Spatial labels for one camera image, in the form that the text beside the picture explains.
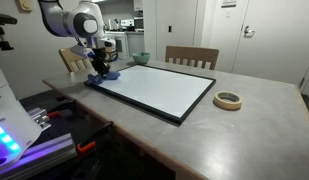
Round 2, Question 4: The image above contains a white microwave oven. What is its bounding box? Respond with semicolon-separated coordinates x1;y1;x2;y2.
133;17;145;32

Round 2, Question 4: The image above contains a white entry door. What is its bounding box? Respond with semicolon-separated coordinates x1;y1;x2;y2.
231;0;309;86

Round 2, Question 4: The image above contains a black clamp with orange handle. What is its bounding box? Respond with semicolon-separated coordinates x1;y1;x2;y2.
76;120;115;155

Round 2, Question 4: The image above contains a black camera on mount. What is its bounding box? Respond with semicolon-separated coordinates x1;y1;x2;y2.
0;12;18;52

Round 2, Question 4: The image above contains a door sign placard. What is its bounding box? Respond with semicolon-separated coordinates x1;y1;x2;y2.
220;0;237;9

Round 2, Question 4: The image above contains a black clamp with red handle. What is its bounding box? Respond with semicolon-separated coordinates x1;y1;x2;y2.
45;98;77;120

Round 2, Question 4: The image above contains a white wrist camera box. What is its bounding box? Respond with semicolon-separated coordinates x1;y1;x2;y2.
69;44;96;60

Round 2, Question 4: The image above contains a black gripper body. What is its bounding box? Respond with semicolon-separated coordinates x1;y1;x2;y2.
91;47;112;70

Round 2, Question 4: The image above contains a white kitchen stove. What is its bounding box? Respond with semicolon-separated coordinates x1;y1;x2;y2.
105;30;130;61

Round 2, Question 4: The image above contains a mint green bowl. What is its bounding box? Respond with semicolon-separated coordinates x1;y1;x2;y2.
131;51;151;66

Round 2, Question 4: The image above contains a silver metal bracket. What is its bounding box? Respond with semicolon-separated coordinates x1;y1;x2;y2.
26;107;52;132

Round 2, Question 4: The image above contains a white robot base with LEDs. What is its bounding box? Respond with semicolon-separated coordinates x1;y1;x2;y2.
0;58;43;175

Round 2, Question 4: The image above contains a blue microfibre cloth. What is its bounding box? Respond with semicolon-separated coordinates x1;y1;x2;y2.
87;70;122;85

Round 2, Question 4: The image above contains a beige masking tape roll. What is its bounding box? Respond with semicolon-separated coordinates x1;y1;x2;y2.
212;90;243;111

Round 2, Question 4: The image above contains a white closet door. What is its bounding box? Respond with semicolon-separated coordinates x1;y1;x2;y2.
155;0;198;63

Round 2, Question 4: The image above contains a black looped gripper cable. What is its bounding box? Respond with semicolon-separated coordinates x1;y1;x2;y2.
105;48;120;63

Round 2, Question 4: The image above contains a beige wall thermostat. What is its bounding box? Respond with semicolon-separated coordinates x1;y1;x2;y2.
15;0;34;14

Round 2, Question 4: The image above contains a wooden slat-back chair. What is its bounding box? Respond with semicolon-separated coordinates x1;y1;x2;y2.
58;46;115;74
164;45;220;71

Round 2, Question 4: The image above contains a silver lever door handle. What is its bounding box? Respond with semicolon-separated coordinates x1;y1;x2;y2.
242;25;256;38

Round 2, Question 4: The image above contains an aluminium extrusion rail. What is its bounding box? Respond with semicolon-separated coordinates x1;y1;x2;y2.
0;133;78;180

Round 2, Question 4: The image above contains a whiteboard with black frame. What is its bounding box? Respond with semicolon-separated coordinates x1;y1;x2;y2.
82;64;217;126

